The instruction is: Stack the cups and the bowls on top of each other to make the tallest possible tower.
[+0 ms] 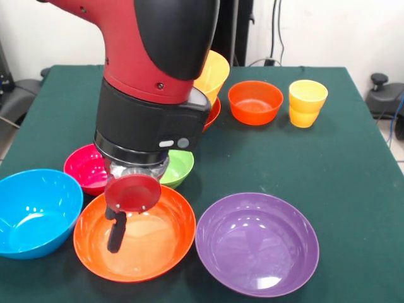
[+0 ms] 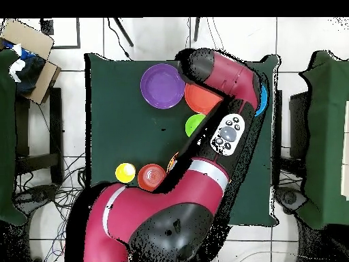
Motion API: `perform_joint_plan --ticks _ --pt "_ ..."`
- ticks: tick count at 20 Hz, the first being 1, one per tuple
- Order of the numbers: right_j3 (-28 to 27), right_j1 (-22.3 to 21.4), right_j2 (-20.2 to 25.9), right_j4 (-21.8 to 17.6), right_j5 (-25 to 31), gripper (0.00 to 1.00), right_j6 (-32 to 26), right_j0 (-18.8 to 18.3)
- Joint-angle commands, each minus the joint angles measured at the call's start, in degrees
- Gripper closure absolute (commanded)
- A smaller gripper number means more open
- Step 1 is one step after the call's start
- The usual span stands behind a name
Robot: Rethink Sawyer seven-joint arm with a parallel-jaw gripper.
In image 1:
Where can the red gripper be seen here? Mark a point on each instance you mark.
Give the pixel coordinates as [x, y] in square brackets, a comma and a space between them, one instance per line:
[132, 192]

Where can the large red bowl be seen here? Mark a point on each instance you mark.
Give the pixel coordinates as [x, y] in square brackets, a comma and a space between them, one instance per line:
[213, 115]
[158, 240]

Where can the large orange bowl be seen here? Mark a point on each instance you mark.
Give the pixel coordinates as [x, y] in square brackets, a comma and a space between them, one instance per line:
[214, 72]

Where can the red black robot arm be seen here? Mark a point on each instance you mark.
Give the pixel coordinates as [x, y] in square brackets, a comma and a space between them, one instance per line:
[126, 47]

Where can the pink bowl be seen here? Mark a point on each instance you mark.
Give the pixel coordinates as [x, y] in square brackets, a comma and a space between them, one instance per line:
[83, 167]

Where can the blue bowl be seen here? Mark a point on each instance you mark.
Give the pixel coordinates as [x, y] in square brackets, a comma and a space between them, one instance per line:
[34, 217]

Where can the small green bowl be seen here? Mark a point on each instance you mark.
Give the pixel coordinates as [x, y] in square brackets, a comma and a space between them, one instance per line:
[180, 167]

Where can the purple bowl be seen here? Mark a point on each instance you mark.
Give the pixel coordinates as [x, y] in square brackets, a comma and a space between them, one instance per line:
[257, 246]

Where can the dark green table cloth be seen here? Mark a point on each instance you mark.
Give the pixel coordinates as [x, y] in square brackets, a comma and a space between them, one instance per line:
[284, 158]

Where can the small red bowl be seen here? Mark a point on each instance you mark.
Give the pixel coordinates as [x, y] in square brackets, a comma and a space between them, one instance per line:
[255, 104]

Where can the black device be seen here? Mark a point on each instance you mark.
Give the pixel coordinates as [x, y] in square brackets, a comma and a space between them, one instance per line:
[4, 72]

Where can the yellow cup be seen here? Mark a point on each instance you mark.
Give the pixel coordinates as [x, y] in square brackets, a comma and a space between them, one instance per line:
[307, 101]

